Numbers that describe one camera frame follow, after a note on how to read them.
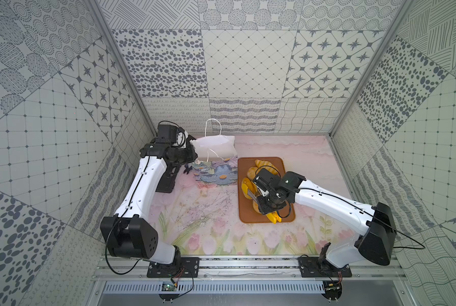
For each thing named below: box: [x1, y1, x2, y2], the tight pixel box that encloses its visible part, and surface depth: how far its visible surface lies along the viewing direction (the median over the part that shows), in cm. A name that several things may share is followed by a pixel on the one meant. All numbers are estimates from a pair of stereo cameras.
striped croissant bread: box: [254, 159, 279, 175], surface depth 105 cm
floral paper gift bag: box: [190, 118, 239, 186], surface depth 86 cm
